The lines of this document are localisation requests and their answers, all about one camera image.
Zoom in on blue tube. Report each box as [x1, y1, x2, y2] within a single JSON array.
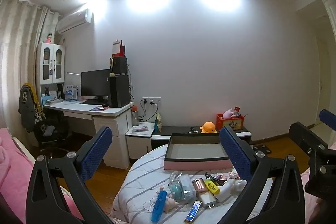
[[151, 186, 168, 223]]

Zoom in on white air conditioner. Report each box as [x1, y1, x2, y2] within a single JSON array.
[[56, 9, 93, 33]]

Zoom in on colourful snack bag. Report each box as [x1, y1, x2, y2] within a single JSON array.
[[154, 112, 163, 132]]

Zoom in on black computer monitor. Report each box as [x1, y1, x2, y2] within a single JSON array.
[[81, 69, 112, 106]]

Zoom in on pink blanket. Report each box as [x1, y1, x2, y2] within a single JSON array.
[[0, 127, 82, 224]]

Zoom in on rose gold jar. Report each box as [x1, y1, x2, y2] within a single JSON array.
[[192, 178, 209, 194]]

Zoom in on black speaker box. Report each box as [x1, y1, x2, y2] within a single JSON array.
[[113, 57, 128, 75]]

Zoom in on white door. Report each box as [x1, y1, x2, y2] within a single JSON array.
[[316, 35, 332, 125]]

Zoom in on black hair clip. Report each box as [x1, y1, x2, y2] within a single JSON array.
[[205, 173, 227, 184]]

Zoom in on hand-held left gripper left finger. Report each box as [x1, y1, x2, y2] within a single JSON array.
[[25, 126, 116, 224]]

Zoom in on shallow grey box tray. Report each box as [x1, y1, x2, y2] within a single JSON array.
[[164, 134, 234, 170]]

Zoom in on white plug charger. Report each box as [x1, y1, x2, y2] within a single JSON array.
[[200, 193, 217, 210]]

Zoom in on black computer tower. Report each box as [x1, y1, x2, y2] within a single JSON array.
[[110, 75, 130, 108]]

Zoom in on pink pig doll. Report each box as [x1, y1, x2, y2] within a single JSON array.
[[157, 191, 180, 212]]

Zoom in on striped white quilt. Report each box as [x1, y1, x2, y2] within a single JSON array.
[[112, 144, 276, 224]]

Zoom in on orange octopus plush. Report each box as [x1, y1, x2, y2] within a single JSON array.
[[201, 122, 218, 134]]

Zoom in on clothes on chair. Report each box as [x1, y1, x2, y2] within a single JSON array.
[[18, 83, 46, 132]]

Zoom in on black floor plate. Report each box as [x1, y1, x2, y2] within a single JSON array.
[[252, 145, 271, 154]]

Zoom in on white desk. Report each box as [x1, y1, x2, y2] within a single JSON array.
[[42, 101, 134, 169]]

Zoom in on white nightstand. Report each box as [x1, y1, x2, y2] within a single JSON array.
[[125, 122, 155, 168]]

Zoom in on black keyboard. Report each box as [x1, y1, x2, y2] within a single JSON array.
[[82, 99, 108, 106]]

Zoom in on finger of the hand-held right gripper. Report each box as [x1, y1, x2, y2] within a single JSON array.
[[319, 109, 336, 127], [289, 122, 330, 157]]

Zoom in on clear plastic pouch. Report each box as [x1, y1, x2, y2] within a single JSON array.
[[168, 173, 196, 202]]

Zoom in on blue white box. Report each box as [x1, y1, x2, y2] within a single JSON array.
[[64, 84, 79, 102]]

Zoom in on stack of books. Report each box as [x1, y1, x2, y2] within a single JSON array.
[[42, 97, 63, 105]]

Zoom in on red storage crate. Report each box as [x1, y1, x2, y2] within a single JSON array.
[[217, 113, 248, 131]]

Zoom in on white wall power outlet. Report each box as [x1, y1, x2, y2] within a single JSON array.
[[142, 97, 162, 106]]

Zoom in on white plastic bottle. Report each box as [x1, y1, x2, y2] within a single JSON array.
[[215, 179, 235, 203]]

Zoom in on white glass-door cabinet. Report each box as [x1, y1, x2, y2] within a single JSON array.
[[37, 42, 66, 84]]

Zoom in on blue gold rectangular box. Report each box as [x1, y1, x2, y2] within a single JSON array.
[[184, 200, 202, 222]]

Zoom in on beige curtain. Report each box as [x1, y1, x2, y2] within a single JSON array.
[[0, 0, 58, 130]]

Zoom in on yellow small packet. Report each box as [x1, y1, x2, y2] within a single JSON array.
[[204, 179, 220, 195]]

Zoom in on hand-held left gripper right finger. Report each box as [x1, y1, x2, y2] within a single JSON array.
[[219, 126, 306, 224]]

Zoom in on black white low bench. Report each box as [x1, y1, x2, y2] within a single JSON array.
[[152, 126, 252, 152]]

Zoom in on black office chair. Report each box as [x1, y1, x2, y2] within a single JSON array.
[[18, 82, 70, 153]]

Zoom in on teal round case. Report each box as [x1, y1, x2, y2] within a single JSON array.
[[169, 183, 184, 201]]

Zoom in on black power cables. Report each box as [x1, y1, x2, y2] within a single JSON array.
[[138, 99, 159, 121]]

